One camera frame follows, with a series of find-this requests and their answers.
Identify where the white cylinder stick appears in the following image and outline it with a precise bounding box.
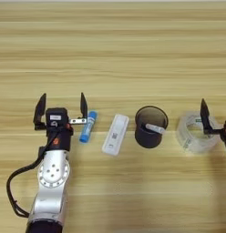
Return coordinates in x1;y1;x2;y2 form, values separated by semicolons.
144;122;167;136

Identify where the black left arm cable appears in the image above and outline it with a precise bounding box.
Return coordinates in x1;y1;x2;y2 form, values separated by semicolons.
5;145;47;219

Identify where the clear tape roll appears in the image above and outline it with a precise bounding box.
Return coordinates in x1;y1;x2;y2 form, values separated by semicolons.
175;110;224;156

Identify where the white plastic case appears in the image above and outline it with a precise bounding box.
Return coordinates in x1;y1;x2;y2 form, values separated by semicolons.
101;113;130;157

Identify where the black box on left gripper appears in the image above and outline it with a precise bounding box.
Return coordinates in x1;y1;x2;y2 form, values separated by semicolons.
45;106;69;128

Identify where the blue glue stick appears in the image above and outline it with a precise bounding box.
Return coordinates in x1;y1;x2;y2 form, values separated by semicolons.
78;110;98;145

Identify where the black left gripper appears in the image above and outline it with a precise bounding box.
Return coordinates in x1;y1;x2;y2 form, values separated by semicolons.
33;92;89;152

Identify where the black mesh pen cup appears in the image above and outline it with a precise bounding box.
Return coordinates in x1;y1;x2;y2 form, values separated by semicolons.
134;105;170;149

